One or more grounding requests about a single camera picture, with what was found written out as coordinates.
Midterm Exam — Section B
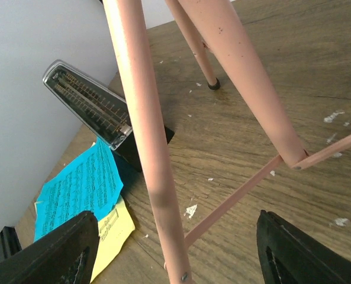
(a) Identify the black metronome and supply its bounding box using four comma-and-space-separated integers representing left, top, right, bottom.
42, 59, 175, 173

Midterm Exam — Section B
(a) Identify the clear metronome cover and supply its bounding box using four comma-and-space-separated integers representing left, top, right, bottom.
42, 59, 134, 151

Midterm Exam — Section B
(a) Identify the yellow sheet music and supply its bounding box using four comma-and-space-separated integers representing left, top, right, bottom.
34, 143, 136, 283

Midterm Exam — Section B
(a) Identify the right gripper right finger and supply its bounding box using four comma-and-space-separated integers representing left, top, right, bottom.
256, 210, 351, 283

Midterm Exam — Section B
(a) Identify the pink music stand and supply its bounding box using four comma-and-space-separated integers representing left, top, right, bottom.
103, 1, 351, 283

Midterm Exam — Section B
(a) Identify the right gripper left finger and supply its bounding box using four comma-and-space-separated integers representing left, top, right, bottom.
0, 211, 99, 283

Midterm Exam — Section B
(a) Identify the blue sheet music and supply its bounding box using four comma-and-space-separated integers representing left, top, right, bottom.
34, 139, 123, 241

